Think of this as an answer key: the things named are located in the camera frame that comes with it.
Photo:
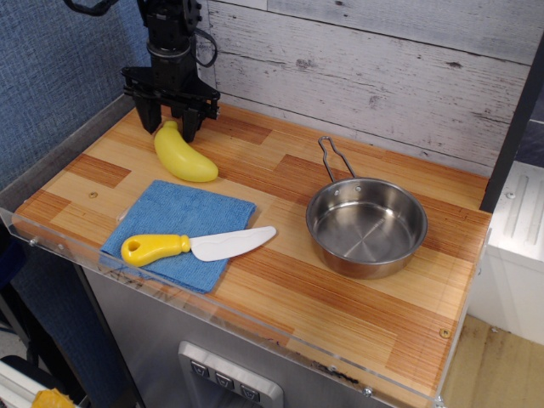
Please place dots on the yellow plastic toy banana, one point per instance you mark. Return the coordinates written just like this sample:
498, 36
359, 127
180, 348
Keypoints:
179, 158

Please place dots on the small stainless steel pan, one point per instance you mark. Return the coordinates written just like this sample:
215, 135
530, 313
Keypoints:
363, 228

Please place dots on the toy knife yellow handle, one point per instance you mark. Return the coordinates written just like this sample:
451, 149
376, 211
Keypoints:
141, 250

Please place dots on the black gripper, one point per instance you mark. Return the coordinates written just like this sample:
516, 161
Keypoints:
170, 80

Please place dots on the blue folded cloth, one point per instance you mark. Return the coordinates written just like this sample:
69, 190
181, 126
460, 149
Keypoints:
166, 208

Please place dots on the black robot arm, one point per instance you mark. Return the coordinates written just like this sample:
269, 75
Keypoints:
166, 24

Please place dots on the silver button control panel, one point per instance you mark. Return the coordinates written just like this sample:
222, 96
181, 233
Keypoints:
214, 381

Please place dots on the white ribbed box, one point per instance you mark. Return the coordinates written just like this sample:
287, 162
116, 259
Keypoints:
508, 287

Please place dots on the yellow tape wrapped object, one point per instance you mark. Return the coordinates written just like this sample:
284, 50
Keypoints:
51, 398

